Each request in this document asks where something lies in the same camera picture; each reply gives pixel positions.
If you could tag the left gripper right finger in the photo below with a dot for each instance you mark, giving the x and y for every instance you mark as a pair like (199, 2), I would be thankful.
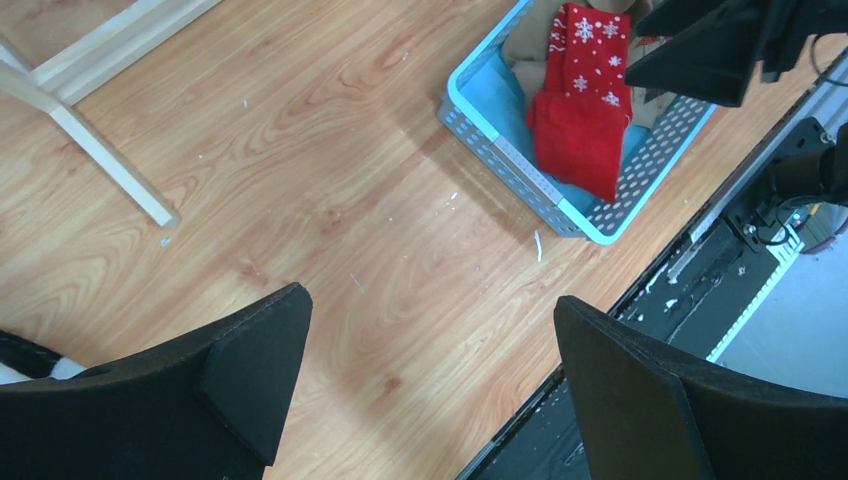
(647, 410)

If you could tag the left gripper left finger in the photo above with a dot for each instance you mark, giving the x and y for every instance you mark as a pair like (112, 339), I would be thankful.
(209, 404)

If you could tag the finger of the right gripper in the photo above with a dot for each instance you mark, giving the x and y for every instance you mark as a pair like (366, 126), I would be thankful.
(710, 52)

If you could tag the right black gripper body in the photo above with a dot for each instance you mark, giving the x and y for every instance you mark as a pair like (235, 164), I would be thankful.
(789, 24)

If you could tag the red patterned sock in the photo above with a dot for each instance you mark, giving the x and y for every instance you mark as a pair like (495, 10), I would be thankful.
(587, 57)

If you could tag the tan brown sock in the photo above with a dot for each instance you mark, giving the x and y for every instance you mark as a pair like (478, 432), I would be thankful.
(525, 49)

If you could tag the light blue plastic basket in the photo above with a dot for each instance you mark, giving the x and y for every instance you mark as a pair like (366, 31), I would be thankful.
(484, 108)

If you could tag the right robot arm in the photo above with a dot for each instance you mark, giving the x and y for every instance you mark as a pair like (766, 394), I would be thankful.
(812, 177)

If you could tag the black white checkered blanket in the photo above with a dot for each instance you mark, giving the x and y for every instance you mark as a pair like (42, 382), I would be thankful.
(23, 360)

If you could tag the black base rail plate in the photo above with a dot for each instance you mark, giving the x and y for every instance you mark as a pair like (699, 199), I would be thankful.
(698, 297)

